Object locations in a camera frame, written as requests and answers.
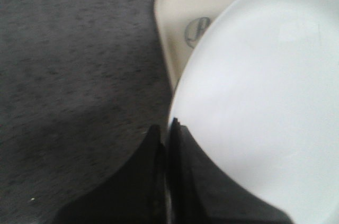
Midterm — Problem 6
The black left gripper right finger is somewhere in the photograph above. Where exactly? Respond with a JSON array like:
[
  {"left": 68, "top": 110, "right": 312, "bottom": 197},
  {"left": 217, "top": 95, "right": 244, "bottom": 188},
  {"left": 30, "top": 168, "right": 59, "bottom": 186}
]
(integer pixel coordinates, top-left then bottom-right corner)
[{"left": 167, "top": 119, "right": 290, "bottom": 223}]

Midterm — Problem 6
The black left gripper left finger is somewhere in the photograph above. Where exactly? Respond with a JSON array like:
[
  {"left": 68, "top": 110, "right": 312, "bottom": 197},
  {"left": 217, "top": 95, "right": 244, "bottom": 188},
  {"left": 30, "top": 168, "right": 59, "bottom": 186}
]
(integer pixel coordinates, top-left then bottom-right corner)
[{"left": 53, "top": 125, "right": 166, "bottom": 223}]

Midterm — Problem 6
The white round plate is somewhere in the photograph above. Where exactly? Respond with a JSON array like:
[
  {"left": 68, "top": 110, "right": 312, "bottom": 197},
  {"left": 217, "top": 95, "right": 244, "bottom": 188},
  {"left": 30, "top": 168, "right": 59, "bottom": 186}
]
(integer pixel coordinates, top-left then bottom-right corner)
[{"left": 169, "top": 0, "right": 338, "bottom": 223}]

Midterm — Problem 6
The cream rabbit serving tray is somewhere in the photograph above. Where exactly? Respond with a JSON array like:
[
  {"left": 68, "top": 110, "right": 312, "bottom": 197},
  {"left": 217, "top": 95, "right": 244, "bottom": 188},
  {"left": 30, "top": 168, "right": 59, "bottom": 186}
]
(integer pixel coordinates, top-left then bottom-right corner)
[{"left": 154, "top": 0, "right": 234, "bottom": 89}]

